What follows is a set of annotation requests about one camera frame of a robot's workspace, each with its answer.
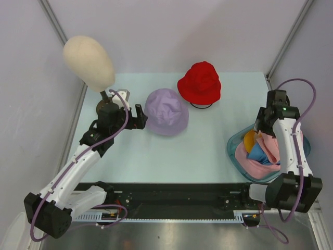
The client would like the beige mannequin head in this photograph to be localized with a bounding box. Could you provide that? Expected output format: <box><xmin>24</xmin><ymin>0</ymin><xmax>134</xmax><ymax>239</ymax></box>
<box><xmin>62</xmin><ymin>35</ymin><xmax>116</xmax><ymax>92</ymax></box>

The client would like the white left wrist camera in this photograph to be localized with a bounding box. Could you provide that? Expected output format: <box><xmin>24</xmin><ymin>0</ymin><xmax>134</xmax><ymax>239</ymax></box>
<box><xmin>110</xmin><ymin>89</ymin><xmax>130</xmax><ymax>110</ymax></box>

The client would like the blue hat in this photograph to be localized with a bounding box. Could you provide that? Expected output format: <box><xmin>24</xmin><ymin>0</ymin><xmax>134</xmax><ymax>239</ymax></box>
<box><xmin>247</xmin><ymin>142</ymin><xmax>280</xmax><ymax>166</ymax></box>

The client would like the lilac bucket hat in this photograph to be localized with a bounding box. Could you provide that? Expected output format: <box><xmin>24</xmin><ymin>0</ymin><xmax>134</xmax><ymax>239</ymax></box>
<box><xmin>144</xmin><ymin>88</ymin><xmax>189</xmax><ymax>136</ymax></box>

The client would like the black wire hat stand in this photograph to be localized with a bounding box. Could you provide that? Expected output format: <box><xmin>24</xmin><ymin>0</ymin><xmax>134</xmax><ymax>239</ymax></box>
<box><xmin>190</xmin><ymin>103</ymin><xmax>212</xmax><ymax>109</ymax></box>

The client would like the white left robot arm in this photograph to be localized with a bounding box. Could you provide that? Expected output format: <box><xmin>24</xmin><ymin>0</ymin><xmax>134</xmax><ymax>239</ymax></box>
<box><xmin>24</xmin><ymin>103</ymin><xmax>147</xmax><ymax>242</ymax></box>

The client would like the pink bucket hat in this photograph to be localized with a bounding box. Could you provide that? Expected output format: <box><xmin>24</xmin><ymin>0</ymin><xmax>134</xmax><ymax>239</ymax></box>
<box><xmin>257</xmin><ymin>133</ymin><xmax>280</xmax><ymax>163</ymax></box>

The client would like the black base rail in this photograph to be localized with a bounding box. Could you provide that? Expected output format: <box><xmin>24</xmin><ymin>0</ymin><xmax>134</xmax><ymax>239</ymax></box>
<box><xmin>89</xmin><ymin>183</ymin><xmax>259</xmax><ymax>222</ymax></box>

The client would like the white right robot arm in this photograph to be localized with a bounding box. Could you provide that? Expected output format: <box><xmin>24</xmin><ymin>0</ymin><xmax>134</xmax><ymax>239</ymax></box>
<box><xmin>240</xmin><ymin>90</ymin><xmax>323</xmax><ymax>213</ymax></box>

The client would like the red bucket hat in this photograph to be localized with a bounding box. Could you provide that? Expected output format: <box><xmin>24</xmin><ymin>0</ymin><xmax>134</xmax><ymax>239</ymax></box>
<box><xmin>177</xmin><ymin>61</ymin><xmax>222</xmax><ymax>106</ymax></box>

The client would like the brown wooden stand base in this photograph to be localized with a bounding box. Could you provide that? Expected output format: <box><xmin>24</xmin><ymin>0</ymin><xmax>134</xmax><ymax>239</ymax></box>
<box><xmin>96</xmin><ymin>91</ymin><xmax>114</xmax><ymax>114</ymax></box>

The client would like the yellow hat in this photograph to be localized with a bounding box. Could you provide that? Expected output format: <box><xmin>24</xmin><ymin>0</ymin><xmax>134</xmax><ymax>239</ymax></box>
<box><xmin>243</xmin><ymin>130</ymin><xmax>261</xmax><ymax>153</ymax></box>

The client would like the teal plastic basket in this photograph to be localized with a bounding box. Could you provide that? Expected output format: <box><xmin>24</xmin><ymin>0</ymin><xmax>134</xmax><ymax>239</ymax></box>
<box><xmin>226</xmin><ymin>124</ymin><xmax>312</xmax><ymax>183</ymax></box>

